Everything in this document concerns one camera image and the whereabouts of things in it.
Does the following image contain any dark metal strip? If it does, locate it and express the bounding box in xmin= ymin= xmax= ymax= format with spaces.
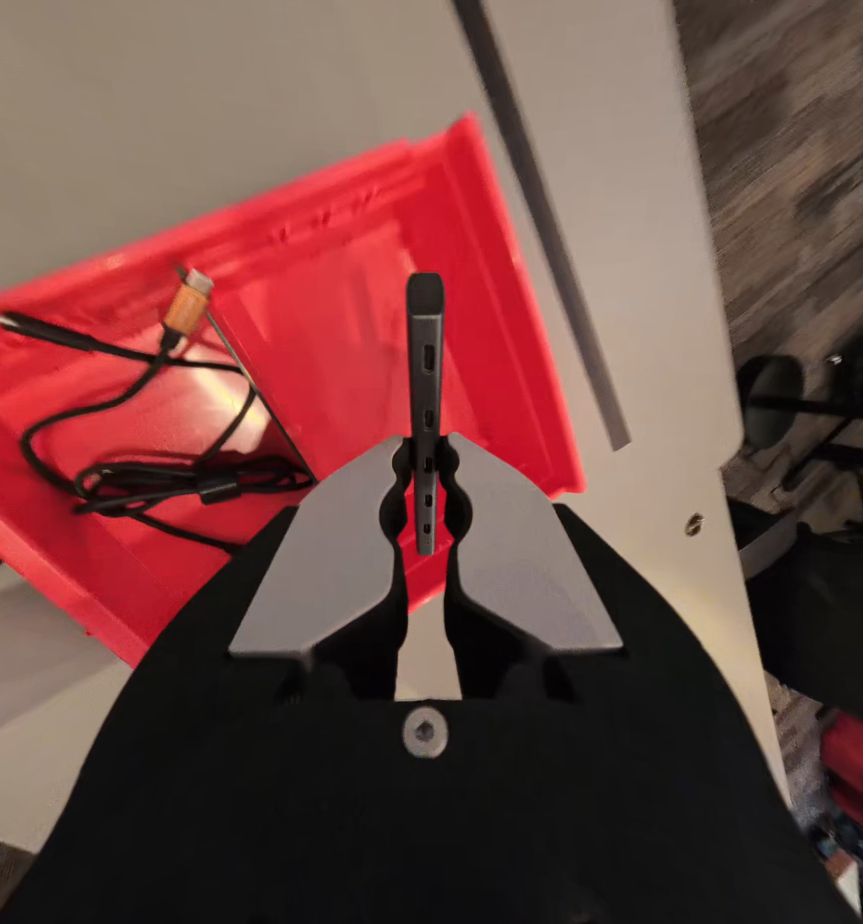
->
xmin=451 ymin=0 xmax=633 ymax=452

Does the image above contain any black chair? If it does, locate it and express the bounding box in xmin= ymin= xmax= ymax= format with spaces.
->
xmin=727 ymin=498 xmax=863 ymax=730

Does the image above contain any grey usb hub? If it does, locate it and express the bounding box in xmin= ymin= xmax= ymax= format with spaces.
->
xmin=405 ymin=271 xmax=447 ymax=557

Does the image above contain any black stand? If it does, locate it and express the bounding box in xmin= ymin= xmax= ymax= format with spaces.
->
xmin=736 ymin=310 xmax=863 ymax=506

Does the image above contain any red plastic bin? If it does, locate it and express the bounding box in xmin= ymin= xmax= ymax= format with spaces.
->
xmin=0 ymin=112 xmax=588 ymax=668

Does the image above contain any red bag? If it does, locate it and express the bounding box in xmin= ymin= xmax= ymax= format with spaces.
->
xmin=820 ymin=711 xmax=863 ymax=831

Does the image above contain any black cable with ferrite bead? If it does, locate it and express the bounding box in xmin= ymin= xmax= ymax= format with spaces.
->
xmin=21 ymin=266 xmax=317 ymax=557

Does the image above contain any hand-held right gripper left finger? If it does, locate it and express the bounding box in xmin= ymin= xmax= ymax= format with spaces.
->
xmin=228 ymin=433 xmax=412 ymax=700

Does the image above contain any thin black jack cable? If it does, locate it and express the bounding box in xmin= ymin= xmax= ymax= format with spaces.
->
xmin=0 ymin=309 xmax=259 ymax=434

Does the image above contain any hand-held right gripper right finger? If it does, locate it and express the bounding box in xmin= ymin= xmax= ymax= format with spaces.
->
xmin=440 ymin=431 xmax=625 ymax=700

